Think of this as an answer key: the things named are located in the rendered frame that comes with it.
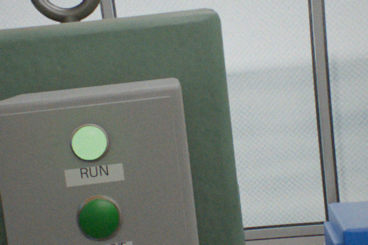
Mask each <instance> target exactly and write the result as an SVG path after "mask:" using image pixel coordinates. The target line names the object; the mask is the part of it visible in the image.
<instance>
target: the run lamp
mask: <svg viewBox="0 0 368 245"><path fill-rule="evenodd" d="M70 147H71V150H72V152H73V153H74V154H75V156H77V157H78V158H79V159H81V160H83V161H85V162H95V161H97V160H100V159H101V158H103V157H104V156H105V155H106V153H107V151H108V149H109V147H110V139H109V135H108V133H107V131H106V130H104V129H103V127H101V126H99V125H97V124H93V123H87V124H83V125H81V126H79V127H77V129H76V130H74V131H73V133H72V135H71V138H70Z"/></svg>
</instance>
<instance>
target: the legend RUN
mask: <svg viewBox="0 0 368 245"><path fill-rule="evenodd" d="M64 172H65V175H66V183H67V187H71V186H80V185H90V184H95V183H105V182H114V181H124V180H125V178H124V169H123V164H122V163H120V164H110V165H105V166H97V167H87V168H82V169H72V170H65V171H64Z"/></svg>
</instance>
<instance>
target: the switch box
mask: <svg viewBox="0 0 368 245"><path fill-rule="evenodd" d="M87 123H93V124H97V125H99V126H101V127H103V129H104V130H106V131H107V133H108V135H109V139H110V147H109V149H108V151H107V153H106V155H105V156H104V157H103V158H101V159H100V160H97V161H95V162H85V161H83V160H81V159H79V158H78V157H77V156H75V154H74V153H73V152H72V150H71V147H70V138H71V135H72V133H73V131H74V130H76V129H77V127H79V126H81V125H83V124H87ZM120 163H122V164H123V169H124V178H125V180H124V181H114V182H105V183H95V184H90V185H80V186H71V187H67V183H66V175H65V172H64V171H65V170H72V169H82V168H87V167H97V166H105V165H110V164H120ZM0 190H1V200H2V207H3V214H4V218H5V225H6V235H7V242H8V245H105V244H112V243H119V242H129V241H133V242H132V245H199V241H198V231H197V221H196V212H195V206H194V196H193V187H192V177H191V167H190V158H189V148H188V143H187V133H186V124H185V115H184V109H183V99H182V90H181V85H180V82H179V81H178V79H176V78H166V79H157V80H151V81H142V82H128V83H118V84H112V85H103V86H93V87H84V88H78V89H69V90H59V91H44V92H39V93H29V94H21V95H18V96H15V97H12V98H9V99H6V100H3V101H0ZM97 194H103V195H107V196H109V197H111V198H113V199H115V200H116V201H117V202H118V203H119V204H120V205H121V206H120V207H121V209H122V213H123V221H122V225H121V228H120V229H119V231H118V232H117V233H116V234H115V235H114V236H113V237H111V238H109V239H108V240H93V239H90V238H88V237H87V236H85V235H84V234H83V233H81V231H80V230H79V227H78V224H77V221H76V215H77V211H78V209H79V207H80V205H81V204H82V202H83V201H84V200H85V199H87V198H89V197H91V196H94V195H97Z"/></svg>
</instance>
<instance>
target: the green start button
mask: <svg viewBox="0 0 368 245"><path fill-rule="evenodd" d="M120 206H121V205H120V204H119V203H118V202H117V201H116V200H115V199H113V198H111V197H109V196H107V195H103V194H97V195H94V196H91V197H89V198H87V199H85V200H84V201H83V202H82V204H81V205H80V207H79V209H78V211H77V215H76V221H77V224H78V227H79V230H80V231H81V233H83V234H84V235H85V236H87V237H88V238H90V239H93V240H108V239H109V238H111V237H113V236H114V235H115V234H116V233H117V232H118V231H119V229H120V228H121V225H122V221H123V213H122V209H121V207H120Z"/></svg>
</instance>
